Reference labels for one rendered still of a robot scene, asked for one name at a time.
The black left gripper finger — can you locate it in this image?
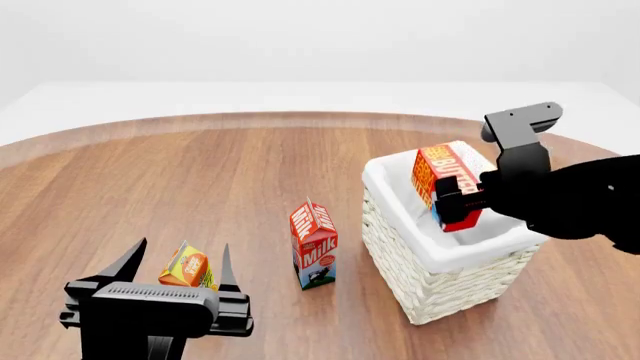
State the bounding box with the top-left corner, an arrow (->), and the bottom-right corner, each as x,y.
93,237 -> 149,287
218,243 -> 240,294

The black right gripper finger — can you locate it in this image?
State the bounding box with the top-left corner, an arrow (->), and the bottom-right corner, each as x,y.
432,176 -> 485,234

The red orange butter box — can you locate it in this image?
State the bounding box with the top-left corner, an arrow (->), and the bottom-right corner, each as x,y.
411,140 -> 497,234

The white cloth basket liner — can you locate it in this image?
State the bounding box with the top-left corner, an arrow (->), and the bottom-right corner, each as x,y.
361,147 -> 550,274

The white wicker basket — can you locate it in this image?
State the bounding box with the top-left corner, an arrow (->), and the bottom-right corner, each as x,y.
360,147 -> 550,327

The orange juice carton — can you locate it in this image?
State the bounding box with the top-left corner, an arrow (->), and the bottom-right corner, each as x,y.
158,240 -> 220,292

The red white milk carton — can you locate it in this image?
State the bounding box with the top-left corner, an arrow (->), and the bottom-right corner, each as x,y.
288,196 -> 340,291

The grey vented left wrist camera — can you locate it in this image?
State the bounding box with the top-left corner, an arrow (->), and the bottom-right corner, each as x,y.
91,281 -> 222,339

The dark grey right camera bracket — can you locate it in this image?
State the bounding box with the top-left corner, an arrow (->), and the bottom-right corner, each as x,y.
481,101 -> 564,152

